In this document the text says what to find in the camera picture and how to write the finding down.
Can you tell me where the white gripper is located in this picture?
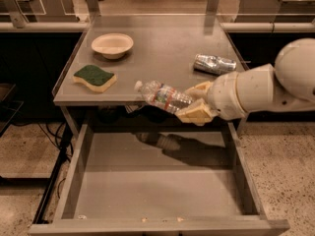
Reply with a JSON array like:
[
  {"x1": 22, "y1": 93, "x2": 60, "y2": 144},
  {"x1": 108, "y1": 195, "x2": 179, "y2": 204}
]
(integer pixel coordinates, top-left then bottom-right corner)
[{"x1": 175, "y1": 72, "x2": 247, "y2": 126}]

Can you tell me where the clear plastic water bottle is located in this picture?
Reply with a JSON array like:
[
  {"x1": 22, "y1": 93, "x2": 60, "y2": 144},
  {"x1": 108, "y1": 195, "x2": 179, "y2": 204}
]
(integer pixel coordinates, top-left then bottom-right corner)
[{"x1": 134, "y1": 81, "x2": 194, "y2": 114}]

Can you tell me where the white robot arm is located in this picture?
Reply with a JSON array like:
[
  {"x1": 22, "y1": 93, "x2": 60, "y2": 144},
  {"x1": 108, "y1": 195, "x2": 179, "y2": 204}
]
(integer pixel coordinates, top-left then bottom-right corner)
[{"x1": 176, "y1": 38, "x2": 315, "y2": 126}]

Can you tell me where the grey open top drawer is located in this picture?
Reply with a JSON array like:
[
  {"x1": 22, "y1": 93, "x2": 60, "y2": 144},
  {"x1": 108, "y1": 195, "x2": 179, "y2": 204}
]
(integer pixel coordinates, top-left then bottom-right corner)
[{"x1": 30, "y1": 124, "x2": 289, "y2": 236}]

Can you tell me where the crushed silver can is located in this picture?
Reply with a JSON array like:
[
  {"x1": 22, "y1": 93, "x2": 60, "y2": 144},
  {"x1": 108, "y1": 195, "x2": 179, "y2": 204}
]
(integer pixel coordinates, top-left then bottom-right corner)
[{"x1": 193, "y1": 54, "x2": 236, "y2": 76}]

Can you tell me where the grey cabinet table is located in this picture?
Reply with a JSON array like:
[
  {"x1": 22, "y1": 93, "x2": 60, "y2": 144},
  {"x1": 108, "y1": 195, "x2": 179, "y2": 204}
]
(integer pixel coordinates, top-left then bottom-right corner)
[{"x1": 52, "y1": 14, "x2": 254, "y2": 140}]

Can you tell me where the green and yellow sponge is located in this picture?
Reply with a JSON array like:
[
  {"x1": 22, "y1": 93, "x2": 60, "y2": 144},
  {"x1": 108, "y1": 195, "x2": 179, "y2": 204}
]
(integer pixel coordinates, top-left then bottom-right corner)
[{"x1": 73, "y1": 65, "x2": 117, "y2": 93}]

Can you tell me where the white horizontal rail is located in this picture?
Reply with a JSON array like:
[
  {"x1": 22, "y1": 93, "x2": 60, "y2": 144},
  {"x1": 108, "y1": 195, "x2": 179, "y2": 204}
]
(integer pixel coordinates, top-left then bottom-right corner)
[{"x1": 0, "y1": 23, "x2": 315, "y2": 32}]

